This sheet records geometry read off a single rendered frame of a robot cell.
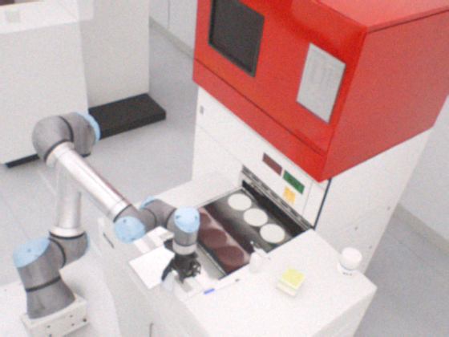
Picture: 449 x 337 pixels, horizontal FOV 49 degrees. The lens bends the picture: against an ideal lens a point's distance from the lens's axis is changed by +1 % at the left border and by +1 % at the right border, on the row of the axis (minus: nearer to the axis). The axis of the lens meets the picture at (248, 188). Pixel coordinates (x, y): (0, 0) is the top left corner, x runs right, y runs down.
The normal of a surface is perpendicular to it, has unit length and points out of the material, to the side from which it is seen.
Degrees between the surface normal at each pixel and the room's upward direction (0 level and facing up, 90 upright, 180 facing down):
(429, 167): 90
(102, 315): 0
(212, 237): 0
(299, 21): 90
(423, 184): 90
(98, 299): 0
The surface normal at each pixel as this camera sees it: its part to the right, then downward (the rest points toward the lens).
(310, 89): -0.76, 0.35
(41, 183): 0.14, -0.73
